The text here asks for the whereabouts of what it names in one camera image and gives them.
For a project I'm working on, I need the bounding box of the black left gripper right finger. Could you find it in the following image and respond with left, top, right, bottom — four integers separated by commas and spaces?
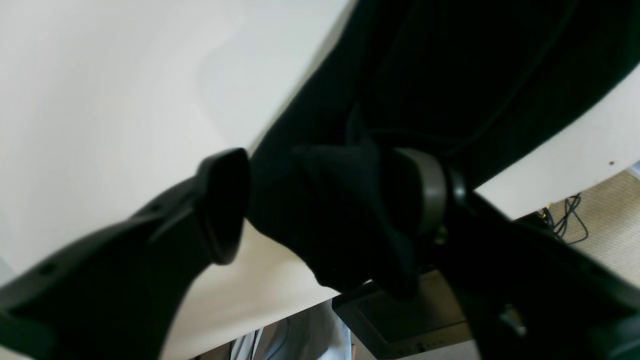
395, 148, 640, 360

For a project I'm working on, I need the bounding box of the black t-shirt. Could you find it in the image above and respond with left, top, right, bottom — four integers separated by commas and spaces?
246, 0, 639, 299

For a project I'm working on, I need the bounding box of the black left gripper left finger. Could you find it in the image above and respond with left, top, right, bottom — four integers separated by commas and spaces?
0, 148, 250, 360

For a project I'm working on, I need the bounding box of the dark wooden cabinet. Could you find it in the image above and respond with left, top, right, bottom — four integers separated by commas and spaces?
332, 269, 473, 360

